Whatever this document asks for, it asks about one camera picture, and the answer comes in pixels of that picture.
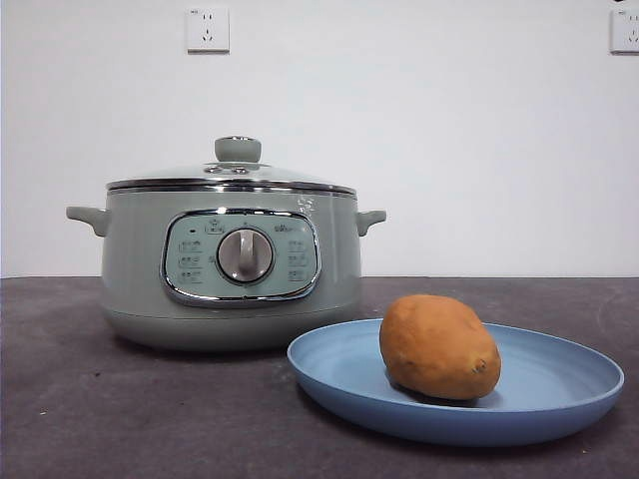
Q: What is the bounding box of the glass lid with green knob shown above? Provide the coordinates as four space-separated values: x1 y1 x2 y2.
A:
105 135 357 194

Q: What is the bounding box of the brown potato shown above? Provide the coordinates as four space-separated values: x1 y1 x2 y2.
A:
378 293 502 402

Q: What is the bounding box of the grey steamer control dial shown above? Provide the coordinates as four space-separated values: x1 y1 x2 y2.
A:
216 228 277 285

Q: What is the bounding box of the grey-green electric steamer pot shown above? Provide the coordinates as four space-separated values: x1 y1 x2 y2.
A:
65 188 387 353

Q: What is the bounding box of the blue round plate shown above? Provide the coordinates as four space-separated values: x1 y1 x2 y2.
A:
286 317 626 447

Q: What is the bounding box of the white wall socket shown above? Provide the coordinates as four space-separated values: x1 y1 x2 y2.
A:
186 6 232 55
608 8 639 56

